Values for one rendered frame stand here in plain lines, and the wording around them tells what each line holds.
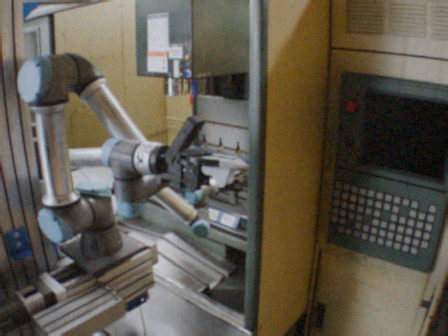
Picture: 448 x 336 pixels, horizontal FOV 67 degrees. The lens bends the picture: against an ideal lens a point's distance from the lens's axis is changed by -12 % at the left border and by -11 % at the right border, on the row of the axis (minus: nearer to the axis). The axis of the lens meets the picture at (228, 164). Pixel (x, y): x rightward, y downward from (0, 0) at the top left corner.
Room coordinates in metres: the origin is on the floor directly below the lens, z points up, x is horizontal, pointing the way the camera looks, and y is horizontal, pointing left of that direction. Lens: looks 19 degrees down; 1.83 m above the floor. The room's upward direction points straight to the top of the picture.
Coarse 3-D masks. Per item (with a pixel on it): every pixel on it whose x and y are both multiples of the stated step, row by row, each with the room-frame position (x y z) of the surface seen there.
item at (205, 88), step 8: (200, 80) 2.71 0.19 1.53; (208, 80) 2.71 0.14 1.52; (216, 80) 2.72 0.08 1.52; (224, 80) 2.73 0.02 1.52; (232, 80) 2.62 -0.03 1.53; (240, 80) 2.64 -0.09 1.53; (248, 80) 2.45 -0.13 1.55; (200, 88) 2.71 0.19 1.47; (208, 88) 2.71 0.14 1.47; (216, 88) 2.72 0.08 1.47; (224, 88) 2.63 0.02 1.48; (232, 88) 2.59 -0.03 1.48; (240, 88) 2.62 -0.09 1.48; (248, 88) 2.45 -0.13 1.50; (224, 96) 2.73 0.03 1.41; (232, 96) 2.68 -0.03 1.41; (240, 96) 2.64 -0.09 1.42; (248, 96) 2.45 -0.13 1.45; (192, 104) 2.82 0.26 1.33; (192, 112) 2.82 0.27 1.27; (240, 184) 2.51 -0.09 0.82
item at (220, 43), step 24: (144, 0) 2.10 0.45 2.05; (168, 0) 1.98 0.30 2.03; (192, 0) 1.89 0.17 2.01; (216, 0) 2.02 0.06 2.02; (240, 0) 2.18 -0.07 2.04; (144, 24) 2.10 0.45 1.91; (168, 24) 1.98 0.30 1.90; (192, 24) 1.89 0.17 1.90; (216, 24) 2.02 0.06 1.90; (240, 24) 2.18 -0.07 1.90; (144, 48) 2.11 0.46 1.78; (192, 48) 1.89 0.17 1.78; (216, 48) 2.02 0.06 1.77; (240, 48) 2.18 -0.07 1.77; (144, 72) 2.11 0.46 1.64; (168, 72) 1.99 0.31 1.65; (192, 72) 1.89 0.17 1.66; (216, 72) 2.02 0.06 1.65; (240, 72) 2.19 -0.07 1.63
